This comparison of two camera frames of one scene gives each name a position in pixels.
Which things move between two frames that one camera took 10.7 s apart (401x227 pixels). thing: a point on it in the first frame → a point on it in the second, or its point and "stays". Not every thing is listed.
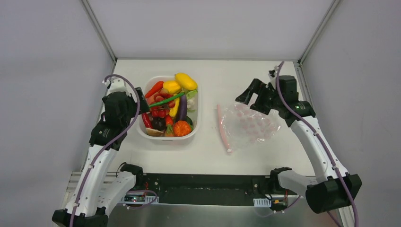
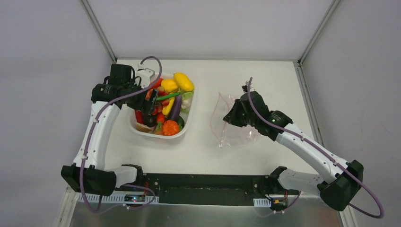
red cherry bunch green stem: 163,104 stays
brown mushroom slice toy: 152,132 → 143,127
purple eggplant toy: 182,114 → 177,108
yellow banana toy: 173,110 → 166,109
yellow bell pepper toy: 173,87 stays
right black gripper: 263,95 → 236,111
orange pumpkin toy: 181,128 → 170,127
